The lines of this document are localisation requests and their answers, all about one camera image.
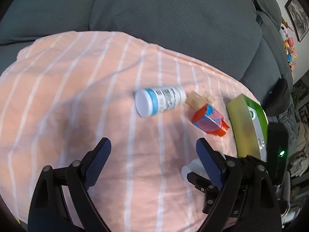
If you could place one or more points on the grey green sofa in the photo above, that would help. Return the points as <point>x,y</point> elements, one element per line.
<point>239,37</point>

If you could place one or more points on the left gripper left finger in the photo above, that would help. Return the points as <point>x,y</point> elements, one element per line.
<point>48,208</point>

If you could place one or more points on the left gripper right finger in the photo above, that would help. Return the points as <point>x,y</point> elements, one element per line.
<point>246,199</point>

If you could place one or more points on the translucent plastic clip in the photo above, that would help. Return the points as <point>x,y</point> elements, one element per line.
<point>197,101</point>

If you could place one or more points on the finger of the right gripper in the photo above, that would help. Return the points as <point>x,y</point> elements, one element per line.
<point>202,184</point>

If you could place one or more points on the white power adapter plug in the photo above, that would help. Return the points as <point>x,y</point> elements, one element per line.
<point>193,169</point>

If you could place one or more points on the pink white striped cloth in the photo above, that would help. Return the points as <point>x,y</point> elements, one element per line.
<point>65,92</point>

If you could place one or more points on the black framed picture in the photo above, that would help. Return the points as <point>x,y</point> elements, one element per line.
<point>298,17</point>

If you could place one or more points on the black sofa cushion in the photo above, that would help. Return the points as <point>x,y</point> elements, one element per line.
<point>278,99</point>

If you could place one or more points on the orange blue pink toy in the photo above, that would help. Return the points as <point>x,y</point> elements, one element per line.
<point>210,121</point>

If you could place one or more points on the white bottle blue label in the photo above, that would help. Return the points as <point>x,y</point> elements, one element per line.
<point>152,101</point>

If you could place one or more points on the colourful plush toys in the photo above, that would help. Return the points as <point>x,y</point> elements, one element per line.
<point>289,45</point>

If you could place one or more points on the green cardboard box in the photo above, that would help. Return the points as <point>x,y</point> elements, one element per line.
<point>250,127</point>

